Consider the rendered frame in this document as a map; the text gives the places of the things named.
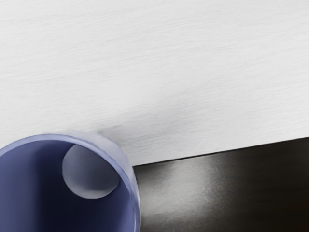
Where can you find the blue cup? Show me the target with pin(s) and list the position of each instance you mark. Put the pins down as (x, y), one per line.
(36, 193)

